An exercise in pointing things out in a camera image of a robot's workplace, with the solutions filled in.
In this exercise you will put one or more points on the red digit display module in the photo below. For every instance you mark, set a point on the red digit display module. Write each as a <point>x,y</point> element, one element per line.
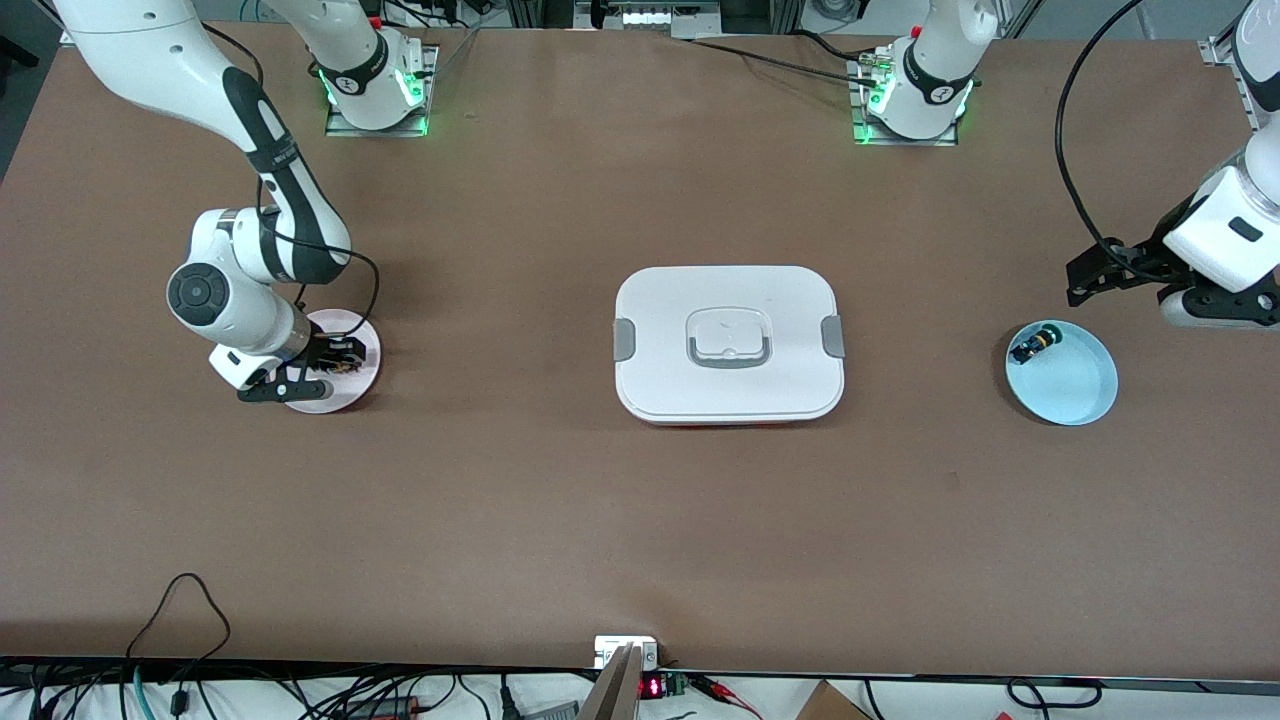
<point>652,687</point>

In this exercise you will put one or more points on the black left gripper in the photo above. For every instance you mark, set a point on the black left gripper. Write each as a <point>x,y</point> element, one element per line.
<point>1143,256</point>

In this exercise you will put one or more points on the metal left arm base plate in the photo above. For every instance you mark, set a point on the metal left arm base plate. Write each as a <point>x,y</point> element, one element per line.
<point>905,142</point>

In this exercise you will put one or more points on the grey flat bar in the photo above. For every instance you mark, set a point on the grey flat bar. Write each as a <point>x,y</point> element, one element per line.
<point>612,695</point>

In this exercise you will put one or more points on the white lunch box grey latches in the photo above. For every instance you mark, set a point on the white lunch box grey latches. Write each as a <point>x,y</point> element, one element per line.
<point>730,390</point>

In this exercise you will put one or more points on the light blue round plate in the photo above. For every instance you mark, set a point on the light blue round plate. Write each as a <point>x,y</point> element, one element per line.
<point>1065,385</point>

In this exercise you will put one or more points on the pink round plate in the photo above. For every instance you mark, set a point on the pink round plate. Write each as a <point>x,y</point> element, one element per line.
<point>355,392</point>

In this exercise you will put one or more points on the white metal bracket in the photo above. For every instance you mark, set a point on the white metal bracket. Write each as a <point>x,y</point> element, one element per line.
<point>612,648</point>

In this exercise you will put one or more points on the aluminium frame rail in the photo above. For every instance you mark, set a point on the aluminium frame rail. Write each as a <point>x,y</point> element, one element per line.
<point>1225,52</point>

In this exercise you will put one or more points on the brown cardboard piece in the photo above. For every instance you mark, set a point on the brown cardboard piece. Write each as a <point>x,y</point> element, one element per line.
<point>830,705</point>

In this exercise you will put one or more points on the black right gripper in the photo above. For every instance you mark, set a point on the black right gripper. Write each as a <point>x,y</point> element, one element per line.
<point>322,352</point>

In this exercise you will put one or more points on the blue black small part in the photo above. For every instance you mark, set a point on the blue black small part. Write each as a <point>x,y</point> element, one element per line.
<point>1035,345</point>

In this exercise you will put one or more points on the red clip leads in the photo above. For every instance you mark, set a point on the red clip leads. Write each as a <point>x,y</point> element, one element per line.
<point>725,692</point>

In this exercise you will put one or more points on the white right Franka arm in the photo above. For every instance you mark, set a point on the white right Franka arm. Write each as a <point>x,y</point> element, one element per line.
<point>240,310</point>

